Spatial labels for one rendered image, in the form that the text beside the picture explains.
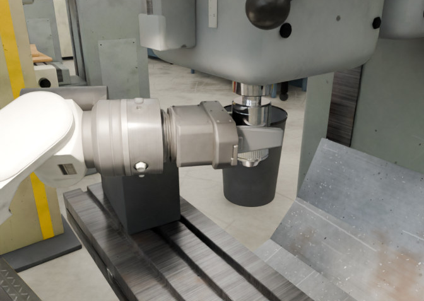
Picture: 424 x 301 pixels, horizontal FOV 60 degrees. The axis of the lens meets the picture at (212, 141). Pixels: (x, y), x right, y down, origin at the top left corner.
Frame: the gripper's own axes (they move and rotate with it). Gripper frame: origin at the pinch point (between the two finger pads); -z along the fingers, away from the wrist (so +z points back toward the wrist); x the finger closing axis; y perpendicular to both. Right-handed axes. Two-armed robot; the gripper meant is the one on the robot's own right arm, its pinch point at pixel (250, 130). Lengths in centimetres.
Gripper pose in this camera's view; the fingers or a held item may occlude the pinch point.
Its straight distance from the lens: 45.3
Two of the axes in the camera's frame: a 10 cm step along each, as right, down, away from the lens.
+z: -9.8, 0.6, -1.9
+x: -2.0, -3.7, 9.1
